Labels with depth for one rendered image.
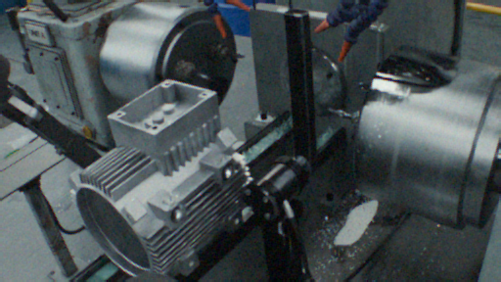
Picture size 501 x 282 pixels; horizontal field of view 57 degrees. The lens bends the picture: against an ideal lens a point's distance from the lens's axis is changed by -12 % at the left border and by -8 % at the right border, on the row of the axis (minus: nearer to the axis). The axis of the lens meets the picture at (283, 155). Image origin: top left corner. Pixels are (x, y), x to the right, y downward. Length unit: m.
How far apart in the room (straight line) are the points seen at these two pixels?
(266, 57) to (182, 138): 0.42
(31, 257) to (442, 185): 0.79
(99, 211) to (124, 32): 0.41
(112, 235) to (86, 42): 0.49
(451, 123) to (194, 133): 0.34
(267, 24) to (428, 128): 0.46
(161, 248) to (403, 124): 0.35
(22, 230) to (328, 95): 0.71
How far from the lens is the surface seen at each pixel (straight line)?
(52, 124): 0.62
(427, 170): 0.67
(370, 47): 0.90
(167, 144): 0.66
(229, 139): 0.71
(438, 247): 0.94
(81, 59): 1.13
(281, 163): 0.72
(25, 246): 1.12
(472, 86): 0.69
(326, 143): 0.96
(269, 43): 1.03
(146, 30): 1.01
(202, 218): 0.69
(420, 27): 0.98
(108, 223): 0.79
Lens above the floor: 1.46
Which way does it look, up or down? 35 degrees down
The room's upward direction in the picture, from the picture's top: 5 degrees counter-clockwise
